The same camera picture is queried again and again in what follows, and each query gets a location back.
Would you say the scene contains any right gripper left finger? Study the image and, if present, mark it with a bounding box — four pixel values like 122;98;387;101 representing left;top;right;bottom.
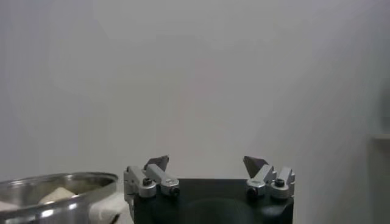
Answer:
123;154;181;203

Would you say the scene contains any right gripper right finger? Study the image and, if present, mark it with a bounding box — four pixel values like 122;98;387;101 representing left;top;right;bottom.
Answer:
242;155;296;201

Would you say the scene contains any white steamed baozi bun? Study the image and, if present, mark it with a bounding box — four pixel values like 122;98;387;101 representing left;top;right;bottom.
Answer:
0;200;19;212
38;186;77;205

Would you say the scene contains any perforated steel steamer basket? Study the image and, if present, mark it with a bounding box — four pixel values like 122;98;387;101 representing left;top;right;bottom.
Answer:
0;172;119;224

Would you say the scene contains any white electric cooker pot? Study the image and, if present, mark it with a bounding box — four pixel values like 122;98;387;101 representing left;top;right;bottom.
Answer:
87;192;131;224

